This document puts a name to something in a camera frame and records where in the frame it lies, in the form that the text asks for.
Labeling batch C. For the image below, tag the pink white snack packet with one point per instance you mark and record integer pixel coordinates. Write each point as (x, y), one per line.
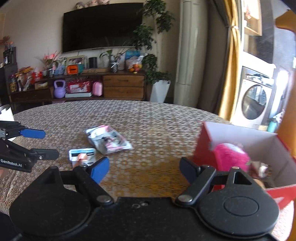
(107, 140)

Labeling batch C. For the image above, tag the bag of oranges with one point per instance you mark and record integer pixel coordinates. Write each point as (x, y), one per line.
(134, 64)

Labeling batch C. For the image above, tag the glass vase with plant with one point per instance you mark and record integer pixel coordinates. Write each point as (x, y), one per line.
(113, 59)

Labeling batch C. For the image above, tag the pink fuzzy plush ball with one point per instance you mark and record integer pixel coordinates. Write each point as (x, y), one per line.
(229, 155)

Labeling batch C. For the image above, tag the tall potted plant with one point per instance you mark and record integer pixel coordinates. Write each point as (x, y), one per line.
(157, 20)

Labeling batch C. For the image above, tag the beige standing air conditioner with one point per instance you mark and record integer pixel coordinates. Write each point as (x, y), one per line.
(192, 49)

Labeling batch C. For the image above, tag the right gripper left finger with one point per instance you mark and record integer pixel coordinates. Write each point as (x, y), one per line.
(88, 182)

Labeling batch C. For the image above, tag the blue white small packet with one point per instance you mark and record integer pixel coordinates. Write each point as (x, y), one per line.
(82, 157)

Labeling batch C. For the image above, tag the black television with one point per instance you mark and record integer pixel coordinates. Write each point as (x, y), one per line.
(109, 25)

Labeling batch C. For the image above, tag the silver foil snack packet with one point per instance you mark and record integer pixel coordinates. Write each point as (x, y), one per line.
(260, 170)

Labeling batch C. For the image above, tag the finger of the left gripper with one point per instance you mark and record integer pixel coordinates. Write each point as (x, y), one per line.
(37, 154)
(13, 129)

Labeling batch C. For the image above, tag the pink small case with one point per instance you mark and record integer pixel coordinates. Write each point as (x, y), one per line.
(97, 88)

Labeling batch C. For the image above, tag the teal spray bottle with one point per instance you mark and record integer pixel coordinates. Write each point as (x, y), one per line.
(272, 125)

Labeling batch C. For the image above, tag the black speaker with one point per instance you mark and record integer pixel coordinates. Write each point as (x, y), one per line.
(92, 62)

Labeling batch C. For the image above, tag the photo frame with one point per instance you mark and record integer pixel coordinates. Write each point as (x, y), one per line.
(81, 59)

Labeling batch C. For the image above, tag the purple kettlebell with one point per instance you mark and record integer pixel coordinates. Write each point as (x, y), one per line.
(59, 89)

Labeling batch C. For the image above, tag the wooden tv cabinet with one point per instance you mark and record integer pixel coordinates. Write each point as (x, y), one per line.
(122, 85)

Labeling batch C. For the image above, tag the white washing machine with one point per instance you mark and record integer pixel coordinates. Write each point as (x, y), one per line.
(254, 96)

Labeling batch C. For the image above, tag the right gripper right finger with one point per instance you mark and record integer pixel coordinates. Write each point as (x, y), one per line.
(199, 178)

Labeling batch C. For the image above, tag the red gift box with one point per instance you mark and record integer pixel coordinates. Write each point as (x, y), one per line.
(79, 87)

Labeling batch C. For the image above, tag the red cardboard box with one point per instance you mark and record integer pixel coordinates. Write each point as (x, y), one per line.
(257, 146)

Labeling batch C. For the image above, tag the yellow curtain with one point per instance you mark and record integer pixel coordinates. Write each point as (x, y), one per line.
(232, 79)

